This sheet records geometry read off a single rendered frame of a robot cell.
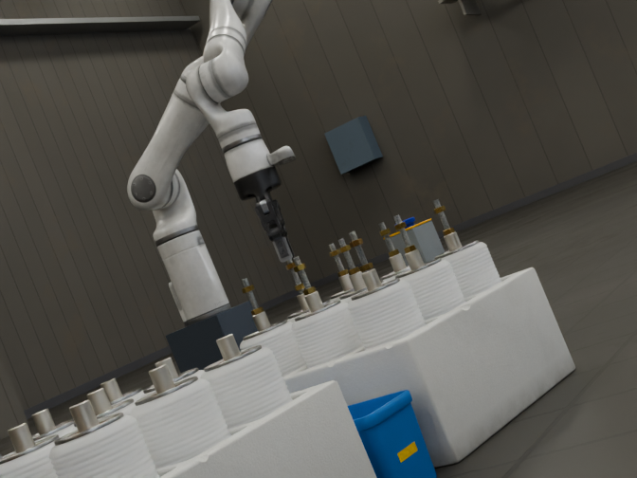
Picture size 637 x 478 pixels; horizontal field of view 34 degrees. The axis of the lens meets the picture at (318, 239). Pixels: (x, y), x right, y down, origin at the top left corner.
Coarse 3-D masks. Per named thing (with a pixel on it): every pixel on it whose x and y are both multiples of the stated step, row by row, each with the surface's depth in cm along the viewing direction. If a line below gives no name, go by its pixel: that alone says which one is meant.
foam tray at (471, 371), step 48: (528, 288) 168; (432, 336) 146; (480, 336) 154; (528, 336) 164; (288, 384) 157; (384, 384) 146; (432, 384) 143; (480, 384) 151; (528, 384) 160; (432, 432) 143; (480, 432) 147
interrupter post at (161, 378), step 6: (162, 366) 119; (150, 372) 119; (156, 372) 119; (162, 372) 119; (168, 372) 120; (156, 378) 119; (162, 378) 119; (168, 378) 119; (156, 384) 119; (162, 384) 119; (168, 384) 119; (156, 390) 119; (162, 390) 119
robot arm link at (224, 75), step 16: (208, 48) 182; (224, 48) 177; (240, 48) 182; (208, 64) 175; (224, 64) 174; (240, 64) 175; (208, 80) 174; (224, 80) 174; (240, 80) 174; (224, 96) 176
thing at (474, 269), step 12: (456, 252) 167; (468, 252) 166; (480, 252) 167; (456, 264) 166; (468, 264) 166; (480, 264) 167; (492, 264) 169; (456, 276) 167; (468, 276) 166; (480, 276) 166; (492, 276) 167; (468, 288) 166; (480, 288) 166
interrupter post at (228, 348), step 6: (228, 336) 128; (222, 342) 128; (228, 342) 128; (234, 342) 129; (222, 348) 128; (228, 348) 128; (234, 348) 128; (222, 354) 129; (228, 354) 128; (234, 354) 128; (240, 354) 129
